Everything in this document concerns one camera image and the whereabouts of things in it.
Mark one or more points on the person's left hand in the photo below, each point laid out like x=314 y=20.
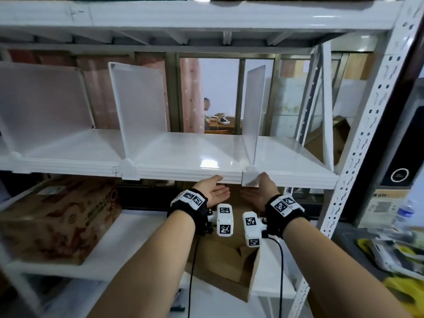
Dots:
x=212 y=192

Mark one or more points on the person's right hand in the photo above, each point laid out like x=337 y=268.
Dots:
x=263 y=192

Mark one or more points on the white plastic divider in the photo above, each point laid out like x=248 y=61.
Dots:
x=253 y=109
x=43 y=105
x=142 y=105

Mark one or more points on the white metal shelving rack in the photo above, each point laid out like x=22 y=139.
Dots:
x=198 y=16

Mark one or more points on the person's left forearm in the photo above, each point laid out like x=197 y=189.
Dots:
x=145 y=271

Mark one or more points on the person's right forearm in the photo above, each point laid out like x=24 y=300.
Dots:
x=331 y=268

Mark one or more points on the open brown box lower shelf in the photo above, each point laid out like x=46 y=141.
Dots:
x=218 y=261

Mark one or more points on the black wristband with markers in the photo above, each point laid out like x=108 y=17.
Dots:
x=288 y=218
x=185 y=211

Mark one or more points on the wooden table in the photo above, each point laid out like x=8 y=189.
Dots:
x=228 y=127

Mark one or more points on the white foam boxes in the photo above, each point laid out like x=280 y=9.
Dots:
x=285 y=105

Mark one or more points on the leaning brown cardboard box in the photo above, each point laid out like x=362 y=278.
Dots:
x=338 y=135

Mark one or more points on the pink dotted curtain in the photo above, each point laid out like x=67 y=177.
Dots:
x=192 y=96

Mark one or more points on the steel framed glass partition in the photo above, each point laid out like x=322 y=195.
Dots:
x=173 y=96

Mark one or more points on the white kiosk with black panel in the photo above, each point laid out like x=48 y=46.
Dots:
x=402 y=155

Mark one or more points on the clear water bottle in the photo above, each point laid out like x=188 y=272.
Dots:
x=405 y=213

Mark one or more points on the red printed cardboard box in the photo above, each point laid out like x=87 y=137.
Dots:
x=56 y=221

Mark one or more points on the yellow plastic packaging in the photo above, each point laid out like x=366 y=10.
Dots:
x=404 y=288

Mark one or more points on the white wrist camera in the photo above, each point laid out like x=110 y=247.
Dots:
x=225 y=220
x=252 y=228

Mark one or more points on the dark wooden frame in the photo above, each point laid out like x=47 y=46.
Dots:
x=366 y=182

